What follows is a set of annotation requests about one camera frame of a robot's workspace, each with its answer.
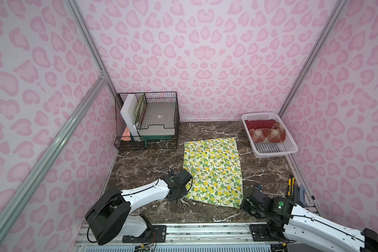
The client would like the aluminium front rail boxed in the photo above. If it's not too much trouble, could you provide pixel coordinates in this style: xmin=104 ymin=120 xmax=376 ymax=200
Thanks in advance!
xmin=70 ymin=222 xmax=350 ymax=252

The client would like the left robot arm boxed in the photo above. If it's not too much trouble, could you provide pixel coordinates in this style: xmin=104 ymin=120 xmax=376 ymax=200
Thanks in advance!
xmin=85 ymin=170 xmax=193 ymax=251

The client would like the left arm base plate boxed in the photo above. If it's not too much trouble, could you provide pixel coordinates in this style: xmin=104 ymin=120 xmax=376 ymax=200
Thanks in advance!
xmin=122 ymin=225 xmax=167 ymax=244

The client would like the red plaid skirt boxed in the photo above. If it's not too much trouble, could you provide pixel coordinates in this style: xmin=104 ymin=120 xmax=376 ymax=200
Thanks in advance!
xmin=249 ymin=122 xmax=287 ymax=143

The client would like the green lemon print skirt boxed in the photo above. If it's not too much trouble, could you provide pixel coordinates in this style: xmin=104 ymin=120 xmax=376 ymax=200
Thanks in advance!
xmin=183 ymin=138 xmax=244 ymax=209

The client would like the yellow black utility knife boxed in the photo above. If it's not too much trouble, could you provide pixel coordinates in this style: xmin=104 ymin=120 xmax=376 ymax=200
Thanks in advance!
xmin=287 ymin=176 xmax=296 ymax=199

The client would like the green stand under tray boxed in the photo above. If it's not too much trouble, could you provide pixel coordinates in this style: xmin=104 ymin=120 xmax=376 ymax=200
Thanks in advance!
xmin=130 ymin=135 xmax=172 ymax=148

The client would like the black wire basket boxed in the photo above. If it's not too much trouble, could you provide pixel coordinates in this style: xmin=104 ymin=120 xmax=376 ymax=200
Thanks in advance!
xmin=114 ymin=91 xmax=180 ymax=150

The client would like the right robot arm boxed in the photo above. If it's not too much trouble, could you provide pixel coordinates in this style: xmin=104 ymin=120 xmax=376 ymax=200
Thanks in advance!
xmin=240 ymin=187 xmax=378 ymax=252

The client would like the red polka dot skirt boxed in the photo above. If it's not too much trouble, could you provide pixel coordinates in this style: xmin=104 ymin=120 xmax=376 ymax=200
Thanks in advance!
xmin=245 ymin=119 xmax=276 ymax=130

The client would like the white plastic basket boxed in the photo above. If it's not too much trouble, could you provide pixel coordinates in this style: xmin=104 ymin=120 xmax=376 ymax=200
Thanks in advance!
xmin=242 ymin=112 xmax=298 ymax=158

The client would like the white foam board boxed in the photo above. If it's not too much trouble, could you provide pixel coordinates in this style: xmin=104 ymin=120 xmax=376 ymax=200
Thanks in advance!
xmin=120 ymin=94 xmax=139 ymax=137

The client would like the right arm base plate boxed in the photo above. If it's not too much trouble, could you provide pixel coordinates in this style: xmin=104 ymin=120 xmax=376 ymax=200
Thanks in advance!
xmin=249 ymin=223 xmax=285 ymax=242

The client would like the white tray in basket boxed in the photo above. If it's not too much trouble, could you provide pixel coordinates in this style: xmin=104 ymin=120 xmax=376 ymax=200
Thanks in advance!
xmin=136 ymin=102 xmax=176 ymax=136

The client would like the green book in basket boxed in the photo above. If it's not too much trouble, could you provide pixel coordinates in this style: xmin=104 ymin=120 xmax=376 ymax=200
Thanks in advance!
xmin=135 ymin=94 xmax=148 ymax=125

